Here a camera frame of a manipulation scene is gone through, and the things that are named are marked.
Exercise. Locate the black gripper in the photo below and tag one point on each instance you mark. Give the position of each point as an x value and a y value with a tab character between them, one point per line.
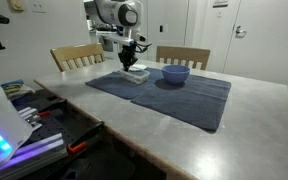
128	50

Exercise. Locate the clear plastic food container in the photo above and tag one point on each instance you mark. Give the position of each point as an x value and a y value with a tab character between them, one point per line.
139	77

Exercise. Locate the blue plastic bowl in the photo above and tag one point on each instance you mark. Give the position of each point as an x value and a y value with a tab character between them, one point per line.
175	76

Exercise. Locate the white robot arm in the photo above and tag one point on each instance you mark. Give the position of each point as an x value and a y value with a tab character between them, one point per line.
114	11

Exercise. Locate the small white plate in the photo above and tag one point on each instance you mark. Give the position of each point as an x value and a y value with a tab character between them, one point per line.
141	67

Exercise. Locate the white kitchen stove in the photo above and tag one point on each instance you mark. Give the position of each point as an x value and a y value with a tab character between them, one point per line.
112	53

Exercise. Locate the dark blue cloth towel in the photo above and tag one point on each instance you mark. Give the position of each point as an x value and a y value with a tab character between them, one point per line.
110	85
184	100

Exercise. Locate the light wooden slat-back chair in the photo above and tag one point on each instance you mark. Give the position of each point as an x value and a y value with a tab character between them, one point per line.
74	51
184	52

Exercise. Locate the black perforated mounting board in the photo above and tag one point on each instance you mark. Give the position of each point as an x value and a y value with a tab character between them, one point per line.
60	128

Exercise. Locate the door sign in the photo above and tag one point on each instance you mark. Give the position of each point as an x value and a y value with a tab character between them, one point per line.
220	3

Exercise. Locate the beige folded cloth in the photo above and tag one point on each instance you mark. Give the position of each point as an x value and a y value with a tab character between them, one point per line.
22	91

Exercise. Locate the blue folded cloth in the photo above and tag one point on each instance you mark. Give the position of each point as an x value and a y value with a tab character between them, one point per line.
12	83

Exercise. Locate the white door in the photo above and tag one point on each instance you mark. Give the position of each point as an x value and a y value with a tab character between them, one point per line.
270	40

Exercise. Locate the white wall switch dark rocker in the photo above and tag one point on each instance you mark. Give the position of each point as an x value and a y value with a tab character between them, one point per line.
163	28

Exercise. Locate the white double wall switch plate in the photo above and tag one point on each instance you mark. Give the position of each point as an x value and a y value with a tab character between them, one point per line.
38	6

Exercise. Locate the aluminium extrusion rail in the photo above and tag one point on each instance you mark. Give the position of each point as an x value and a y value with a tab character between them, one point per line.
44	146

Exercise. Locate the beige wall thermostat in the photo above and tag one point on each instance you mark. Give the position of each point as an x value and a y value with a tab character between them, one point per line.
17	4

